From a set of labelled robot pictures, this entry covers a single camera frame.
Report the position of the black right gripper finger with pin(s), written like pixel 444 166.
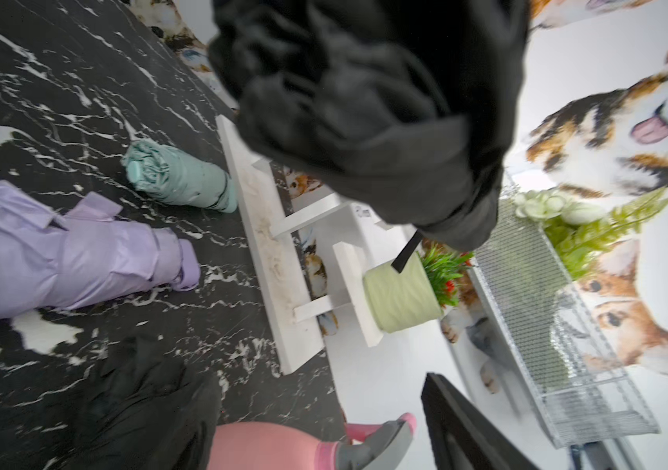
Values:
pixel 461 436

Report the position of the green pot red flowers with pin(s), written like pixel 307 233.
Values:
pixel 425 290

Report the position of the fern and white flowers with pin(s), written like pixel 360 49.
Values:
pixel 579 230

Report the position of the white stepped display shelf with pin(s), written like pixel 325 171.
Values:
pixel 292 313

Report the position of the white wire wall basket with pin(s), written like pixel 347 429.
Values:
pixel 568 371

